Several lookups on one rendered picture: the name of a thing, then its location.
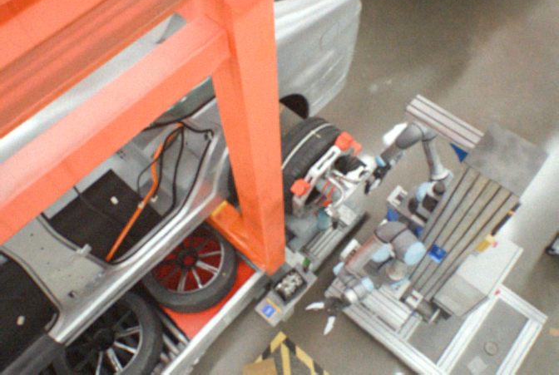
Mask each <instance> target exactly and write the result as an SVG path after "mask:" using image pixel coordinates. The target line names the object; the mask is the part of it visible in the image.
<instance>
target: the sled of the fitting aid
mask: <svg viewBox="0 0 559 375"><path fill-rule="evenodd" d="M317 223H318V220H317V221H316V222H315V223H314V225H313V226H312V227H311V228H310V229H309V231H307V232H306V233H305V234H304V235H303V236H302V237H301V238H299V237H298V236H297V235H295V234H294V233H293V232H292V231H290V230H289V229H288V228H287V227H285V228H286V229H287V230H288V240H287V242H286V243H285V247H286V248H287V249H289V250H290V251H291V252H292V253H294V254H295V253H296V252H297V251H298V250H299V249H300V248H301V247H302V246H303V244H304V243H305V242H306V241H307V240H309V239H310V238H311V237H312V236H313V235H314V233H315V232H316V231H317Z"/></svg>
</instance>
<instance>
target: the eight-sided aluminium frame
mask: <svg viewBox="0 0 559 375"><path fill-rule="evenodd" d="M354 152H355V149H354V148H353V147H352V146H350V147H349V149H348V150H346V151H343V150H341V149H339V148H338V147H337V146H336V145H335V146H334V147H333V148H331V149H330V151H329V152H328V153H327V154H326V155H325V156H324V157H323V158H322V159H321V160H320V161H319V162H318V163H317V164H316V165H315V166H313V167H312V169H311V170H310V171H309V173H307V175H306V176H305V178H304V180H305V181H306V182H307V183H309V181H310V179H311V177H312V176H313V177H314V178H313V179H312V180H311V182H310V185H311V186H312V187H311V188H310V190H309V192H307V194H306V195H303V196H300V197H298V196H297V195H294V198H293V200H292V201H293V214H294V215H295V216H297V217H298V218H299V219H302V218H304V217H305V216H307V215H311V214H314V213H315V212H316V211H317V210H318V209H319V208H320V207H321V206H322V205H323V203H324V202H325V201H326V200H327V199H328V198H327V197H326V196H325V197H324V198H323V199H322V200H321V201H320V202H319V203H318V204H317V205H316V203H317V202H318V201H319V200H320V199H321V198H322V197H323V196H324V195H323V194H322V193H320V194H319V195H318V196H317V197H316V198H315V199H314V200H313V201H312V202H311V203H310V204H308V205H304V201H305V199H306V198H307V196H309V194H310V192H311V190H312V189H313V188H314V186H315V183H316V181H317V180H318V178H319V177H320V176H321V175H322V174H323V173H324V172H325V171H326V170H327V169H328V168H329V167H330V166H331V164H332V163H333V162H335V161H336V160H337V159H338V158H339V157H340V156H342V161H341V163H340V166H339V168H338V169H337V171H338V170H339V169H340V168H342V169H343V167H344V165H345V163H346V162H347V160H349V159H350V158H351V157H353V156H354ZM331 155H333V157H332V158H331V159H330V160H329V161H328V162H327V163H326V164H325V165H324V166H323V167H322V168H321V169H320V170H318V168H319V167H320V166H321V165H322V164H323V163H324V162H325V161H326V160H327V159H328V158H329V157H330V156H331ZM347 157H348V158H347Z"/></svg>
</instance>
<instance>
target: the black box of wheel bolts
mask: <svg viewBox="0 0 559 375"><path fill-rule="evenodd" d="M307 284H308V283H307V281H306V280H305V279H304V278H303V277H302V275H301V274H300V273H299V272H298V271H297V270H296V268H295V267H293V268H292V269H291V270H290V271H289V272H288V273H286V274H285V275H284V276H283V277H281V278H280V279H279V280H277V281H276V282H275V283H274V284H272V285H271V288H272V291H273V292H274V294H275V295H276V296H277V298H278V299H279V300H280V302H281V303H282V304H283V305H284V306H285V305H286V304H288V303H289V302H290V301H291V300H293V299H294V298H295V297H296V296H298V295H299V294H300V293H302V292H303V291H304V290H305V289H306V288H307Z"/></svg>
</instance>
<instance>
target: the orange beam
mask: <svg viewBox="0 0 559 375"><path fill-rule="evenodd" d="M230 58H231V54H230V44H229V38H227V33H226V30H225V28H223V27H222V26H221V25H219V23H218V22H216V21H215V20H213V19H212V18H210V17H208V16H207V15H205V14H204V13H202V14H201V15H200V16H198V17H197V18H195V19H194V20H193V21H191V22H190V24H188V25H187V26H185V27H183V28H182V29H181V30H180V31H179V32H177V33H176V34H174V35H173V36H172V37H170V38H169V39H167V40H166V41H165V42H163V43H162V44H161V45H160V46H159V47H157V48H156V49H155V50H153V51H152V52H150V53H149V54H148V55H146V56H144V57H143V58H142V59H141V60H139V61H138V62H136V64H135V65H134V66H132V67H131V68H129V69H128V70H127V71H125V72H124V73H122V74H121V75H120V76H119V77H118V78H116V79H115V80H114V81H112V82H111V83H109V84H108V85H107V86H105V87H104V88H102V89H101V90H100V91H98V92H97V93H95V94H94V95H93V96H91V97H90V98H88V99H87V100H86V101H84V102H83V104H81V105H80V106H79V107H78V108H77V109H75V110H74V111H72V112H71V113H70V114H68V115H67V116H65V117H64V118H63V119H61V120H60V121H58V122H57V123H56V124H54V125H53V126H51V127H50V128H49V129H47V130H46V131H44V132H43V133H42V134H41V135H40V136H38V137H37V138H36V139H34V140H33V141H31V142H30V143H29V144H27V146H26V147H24V148H23V149H22V150H20V151H19V152H18V153H17V154H16V155H14V156H13V157H11V158H9V159H8V160H6V161H5V162H4V163H2V164H1V165H0V245H2V244H3V243H4V242H5V241H7V240H8V239H9V238H12V237H13V236H14V235H15V234H16V233H17V232H18V231H19V230H21V228H22V227H23V226H25V225H26V224H27V223H28V222H30V221H31V220H32V219H34V218H35V217H36V216H37V215H39V214H40V213H41V212H42V211H44V210H45V209H46V208H47V207H48V206H49V205H50V204H52V203H53V202H54V201H55V200H57V199H58V198H60V197H62V196H63V195H64V194H65V193H67V192H68V191H69V190H70V189H71V188H72V187H73V186H74V185H75V184H76V183H77V182H78V181H80V180H81V179H82V178H83V177H85V176H86V175H87V174H89V173H90V172H91V171H92V170H94V169H95V168H96V167H97V166H99V165H100V164H101V163H102V162H103V161H105V160H106V159H108V158H109V157H110V156H111V155H113V154H114V153H115V152H116V151H118V150H119V149H120V148H122V147H123V146H124V144H126V143H127V142H128V141H129V140H130V139H131V138H132V137H133V136H135V135H136V134H137V133H138V132H140V131H141V130H142V129H144V128H145V127H146V126H148V125H150V124H151V123H152V122H153V121H154V120H155V119H156V118H158V117H159V116H160V115H161V114H163V113H164V112H165V111H167V110H168V109H169V108H170V107H171V106H173V104H174V103H175V102H177V101H178V100H179V99H180V98H182V97H183V96H184V95H185V94H186V93H187V92H189V91H191V90H192V89H193V88H194V87H196V86H197V85H198V84H199V83H201V82H202V81H203V80H205V79H206V78H207V77H208V76H209V75H210V74H211V73H212V72H214V71H215V70H216V69H218V68H219V67H220V66H221V64H223V63H224V62H225V61H227V60H229V59H230Z"/></svg>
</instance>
